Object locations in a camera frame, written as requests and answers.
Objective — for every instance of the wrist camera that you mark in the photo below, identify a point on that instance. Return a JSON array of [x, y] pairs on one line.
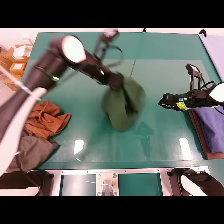
[[109, 35], [195, 75]]

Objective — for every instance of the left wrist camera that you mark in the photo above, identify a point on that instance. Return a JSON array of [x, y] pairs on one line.
[[109, 35]]

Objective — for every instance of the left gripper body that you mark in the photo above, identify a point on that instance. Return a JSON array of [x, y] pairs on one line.
[[116, 80]]

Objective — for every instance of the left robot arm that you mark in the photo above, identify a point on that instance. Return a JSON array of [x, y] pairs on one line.
[[50, 65]]

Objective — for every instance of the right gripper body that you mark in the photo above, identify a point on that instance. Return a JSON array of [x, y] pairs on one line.
[[175, 101]]

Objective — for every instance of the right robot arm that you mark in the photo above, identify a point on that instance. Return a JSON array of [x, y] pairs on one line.
[[216, 95]]

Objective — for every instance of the grey garment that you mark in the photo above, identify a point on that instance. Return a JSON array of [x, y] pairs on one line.
[[31, 151]]

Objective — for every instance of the green garment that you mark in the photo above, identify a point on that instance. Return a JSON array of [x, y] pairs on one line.
[[124, 103]]

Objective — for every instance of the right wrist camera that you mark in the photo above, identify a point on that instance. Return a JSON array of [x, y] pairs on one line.
[[195, 75]]

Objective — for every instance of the purple garment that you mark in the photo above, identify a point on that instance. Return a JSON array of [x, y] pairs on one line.
[[213, 125]]

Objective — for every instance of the silver frame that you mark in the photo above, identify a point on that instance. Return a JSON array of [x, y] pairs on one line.
[[106, 183]]

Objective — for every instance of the orange garment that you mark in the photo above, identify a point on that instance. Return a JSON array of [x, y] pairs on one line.
[[43, 120]]

